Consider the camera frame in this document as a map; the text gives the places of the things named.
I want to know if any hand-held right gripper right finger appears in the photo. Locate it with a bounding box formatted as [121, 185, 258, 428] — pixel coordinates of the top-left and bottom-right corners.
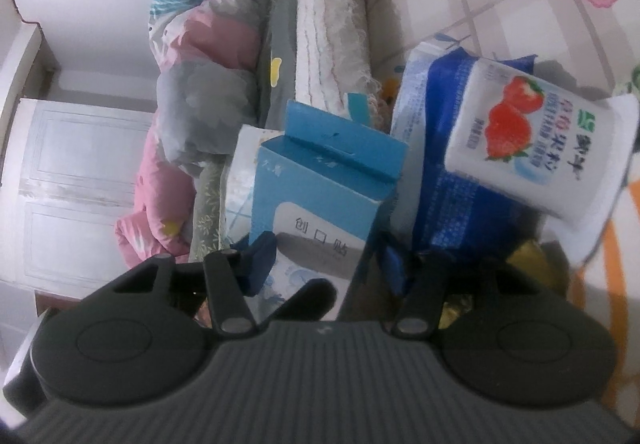
[378, 234, 551, 340]

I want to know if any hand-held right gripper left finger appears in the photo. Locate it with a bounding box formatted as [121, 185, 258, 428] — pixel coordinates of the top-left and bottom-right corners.
[82, 230, 279, 339]

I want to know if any blue bandage box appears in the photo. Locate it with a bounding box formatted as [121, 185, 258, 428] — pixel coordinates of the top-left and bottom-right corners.
[248, 99, 411, 320]

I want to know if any green floral pillow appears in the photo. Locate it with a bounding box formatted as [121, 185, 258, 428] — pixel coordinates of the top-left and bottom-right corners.
[189, 164, 226, 265]

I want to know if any blue wet wipes packet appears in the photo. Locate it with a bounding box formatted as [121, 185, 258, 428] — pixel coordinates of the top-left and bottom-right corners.
[387, 39, 541, 265]

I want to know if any white printed plastic packet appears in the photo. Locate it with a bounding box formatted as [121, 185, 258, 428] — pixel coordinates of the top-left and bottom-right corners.
[220, 124, 266, 250]

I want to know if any gold tissue packet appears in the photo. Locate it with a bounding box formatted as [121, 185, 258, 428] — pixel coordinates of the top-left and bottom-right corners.
[440, 241, 571, 320]

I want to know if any white grey small box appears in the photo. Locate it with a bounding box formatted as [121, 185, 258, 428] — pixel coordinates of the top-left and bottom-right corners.
[444, 59, 640, 235]

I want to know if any white panel door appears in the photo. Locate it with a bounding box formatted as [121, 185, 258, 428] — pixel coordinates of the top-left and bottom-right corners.
[0, 96, 161, 305]

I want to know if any orange striped white towel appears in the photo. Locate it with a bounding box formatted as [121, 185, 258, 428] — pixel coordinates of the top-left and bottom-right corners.
[545, 94, 640, 425]

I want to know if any grey bed sheet yellow print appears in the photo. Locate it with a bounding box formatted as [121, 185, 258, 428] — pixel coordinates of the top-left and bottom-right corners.
[255, 0, 307, 135]

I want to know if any pink grey floral quilt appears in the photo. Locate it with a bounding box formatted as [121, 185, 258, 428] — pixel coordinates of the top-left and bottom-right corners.
[115, 0, 301, 270]

